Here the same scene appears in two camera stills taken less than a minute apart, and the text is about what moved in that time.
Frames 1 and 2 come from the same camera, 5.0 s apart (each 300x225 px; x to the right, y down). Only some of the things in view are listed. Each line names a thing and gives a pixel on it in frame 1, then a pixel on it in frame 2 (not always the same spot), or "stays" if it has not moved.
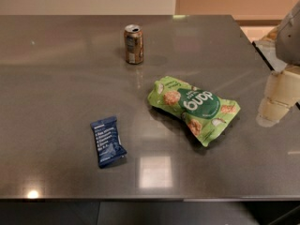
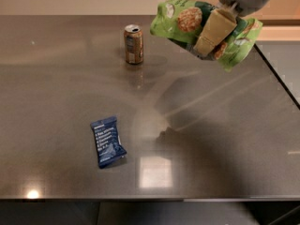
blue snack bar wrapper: x=109 y=144 stays
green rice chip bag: x=205 y=112 → x=182 y=22
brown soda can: x=133 y=37 stays
